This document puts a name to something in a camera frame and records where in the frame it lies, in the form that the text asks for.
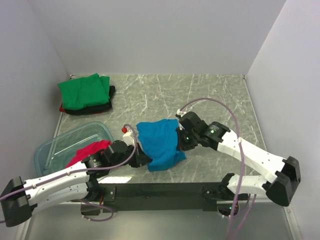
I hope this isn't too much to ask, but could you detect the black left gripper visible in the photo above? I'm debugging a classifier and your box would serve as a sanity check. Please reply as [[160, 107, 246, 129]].
[[109, 141, 153, 169]]

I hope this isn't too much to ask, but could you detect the blue t-shirt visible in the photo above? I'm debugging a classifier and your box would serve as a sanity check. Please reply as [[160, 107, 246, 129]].
[[136, 119, 187, 172]]

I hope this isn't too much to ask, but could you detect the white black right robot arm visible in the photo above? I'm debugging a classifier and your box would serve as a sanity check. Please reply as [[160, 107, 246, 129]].
[[176, 110, 301, 207]]

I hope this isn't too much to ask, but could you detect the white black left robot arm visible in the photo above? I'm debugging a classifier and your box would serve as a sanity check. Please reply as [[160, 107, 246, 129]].
[[0, 140, 152, 227]]

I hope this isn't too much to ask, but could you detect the crimson crumpled t-shirt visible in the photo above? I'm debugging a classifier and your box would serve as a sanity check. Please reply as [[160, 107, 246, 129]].
[[65, 140, 112, 168]]

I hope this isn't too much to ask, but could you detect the black folded t-shirt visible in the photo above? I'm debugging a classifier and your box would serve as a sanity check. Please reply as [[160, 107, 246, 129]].
[[65, 85, 116, 116]]

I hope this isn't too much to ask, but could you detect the clear plastic bin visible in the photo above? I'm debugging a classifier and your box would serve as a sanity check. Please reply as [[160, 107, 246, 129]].
[[34, 121, 114, 177]]

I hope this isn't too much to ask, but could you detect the green folded t-shirt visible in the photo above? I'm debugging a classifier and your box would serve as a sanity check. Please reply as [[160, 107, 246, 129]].
[[58, 73, 110, 111]]

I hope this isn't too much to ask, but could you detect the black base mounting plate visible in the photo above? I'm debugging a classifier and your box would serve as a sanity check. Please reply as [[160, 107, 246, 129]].
[[83, 182, 235, 212]]

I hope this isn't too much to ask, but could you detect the red folded t-shirt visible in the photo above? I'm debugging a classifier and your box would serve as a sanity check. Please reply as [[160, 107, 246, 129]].
[[59, 104, 66, 113]]

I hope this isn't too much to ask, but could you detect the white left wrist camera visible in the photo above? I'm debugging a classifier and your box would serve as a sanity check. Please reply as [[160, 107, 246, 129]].
[[121, 127, 136, 146]]

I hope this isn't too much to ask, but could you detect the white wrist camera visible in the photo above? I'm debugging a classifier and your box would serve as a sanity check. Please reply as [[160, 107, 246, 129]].
[[121, 127, 136, 146], [175, 109, 186, 119]]

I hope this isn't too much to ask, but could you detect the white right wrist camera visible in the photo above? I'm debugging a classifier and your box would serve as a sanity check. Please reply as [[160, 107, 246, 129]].
[[175, 109, 186, 119]]

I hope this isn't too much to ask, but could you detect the aluminium frame rail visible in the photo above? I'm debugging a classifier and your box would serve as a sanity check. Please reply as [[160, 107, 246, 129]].
[[59, 193, 291, 205]]

